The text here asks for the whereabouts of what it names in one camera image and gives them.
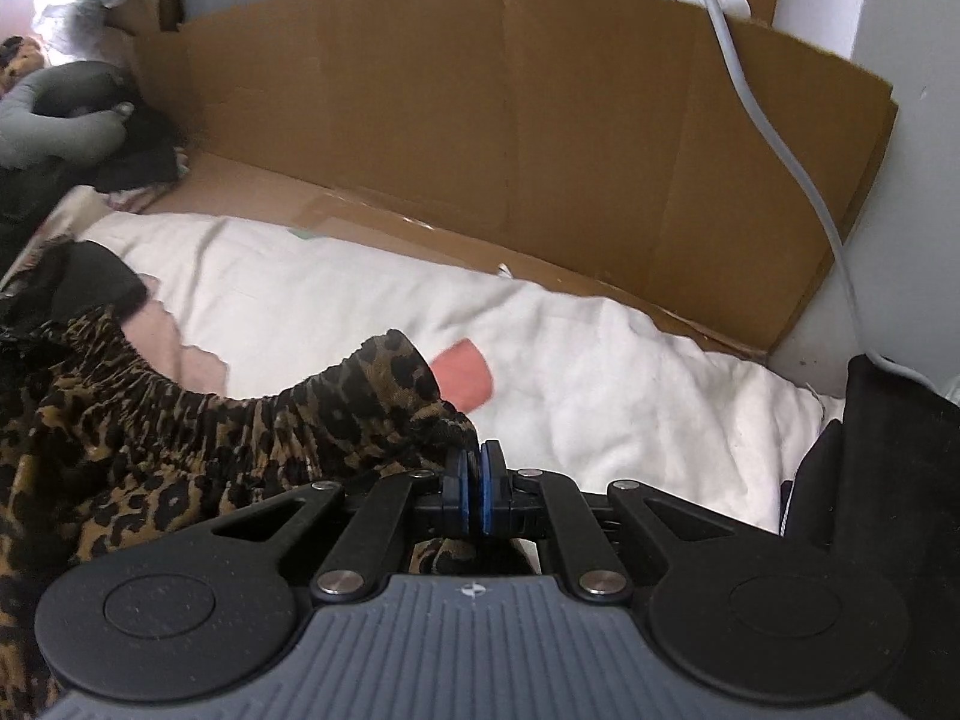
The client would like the leopard print garment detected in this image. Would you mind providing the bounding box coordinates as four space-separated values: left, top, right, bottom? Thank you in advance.
2 307 478 718

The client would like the white bear print bedsheet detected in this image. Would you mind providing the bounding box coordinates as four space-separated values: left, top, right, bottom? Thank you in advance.
3 188 844 530

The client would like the brown cardboard sheet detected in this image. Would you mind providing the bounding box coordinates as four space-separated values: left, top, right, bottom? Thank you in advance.
110 0 900 358

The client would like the black folded garment on right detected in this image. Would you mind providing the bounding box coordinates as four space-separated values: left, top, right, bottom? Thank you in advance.
782 356 958 718

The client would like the black garment on left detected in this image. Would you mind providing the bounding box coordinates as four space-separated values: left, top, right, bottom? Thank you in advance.
2 241 148 332

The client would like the grey plush toy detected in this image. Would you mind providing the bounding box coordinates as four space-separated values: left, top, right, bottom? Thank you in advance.
2 60 132 169

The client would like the white cable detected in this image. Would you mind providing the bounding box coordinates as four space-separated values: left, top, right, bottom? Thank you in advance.
670 0 947 395

